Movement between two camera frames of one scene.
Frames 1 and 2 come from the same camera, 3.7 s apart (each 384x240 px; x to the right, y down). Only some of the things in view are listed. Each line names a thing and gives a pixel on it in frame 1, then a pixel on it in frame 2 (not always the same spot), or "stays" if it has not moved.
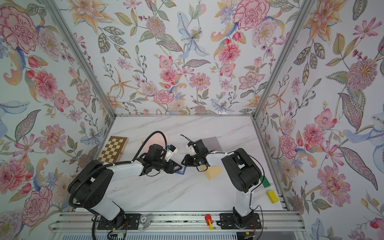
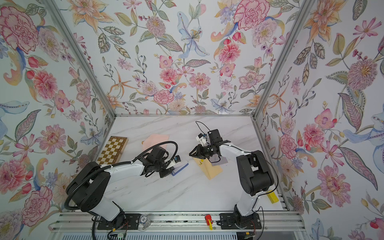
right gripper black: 188,162 → 200,152
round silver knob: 145,221 stays
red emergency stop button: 209,221 stays
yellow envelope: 211,171 stays
